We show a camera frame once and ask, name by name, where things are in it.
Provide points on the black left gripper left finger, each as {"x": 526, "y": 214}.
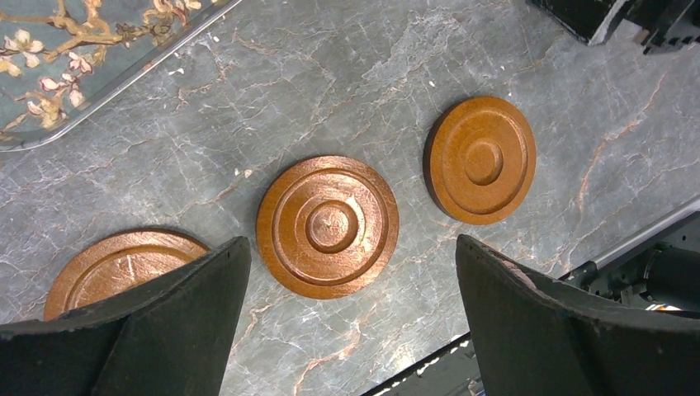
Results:
{"x": 169, "y": 336}

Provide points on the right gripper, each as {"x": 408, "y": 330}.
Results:
{"x": 666, "y": 26}

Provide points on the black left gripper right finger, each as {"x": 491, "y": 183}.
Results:
{"x": 536, "y": 335}

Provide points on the wooden coaster three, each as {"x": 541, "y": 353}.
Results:
{"x": 117, "y": 263}

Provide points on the wooden coaster two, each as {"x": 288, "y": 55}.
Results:
{"x": 479, "y": 160}

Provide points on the wooden coaster one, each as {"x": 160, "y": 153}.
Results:
{"x": 327, "y": 227}

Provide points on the floral serving tray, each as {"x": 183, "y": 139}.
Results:
{"x": 62, "y": 60}

